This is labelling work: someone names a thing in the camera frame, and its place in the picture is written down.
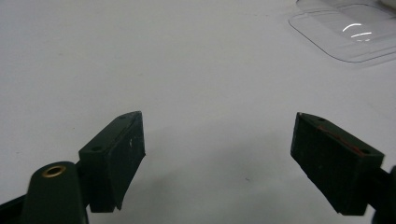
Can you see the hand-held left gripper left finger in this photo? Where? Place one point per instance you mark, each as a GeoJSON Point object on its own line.
{"type": "Point", "coordinates": [112, 161]}

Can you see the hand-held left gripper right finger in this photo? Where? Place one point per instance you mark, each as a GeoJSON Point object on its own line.
{"type": "Point", "coordinates": [333, 165]}

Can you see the clear plastic container lid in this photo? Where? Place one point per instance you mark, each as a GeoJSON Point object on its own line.
{"type": "Point", "coordinates": [348, 34]}

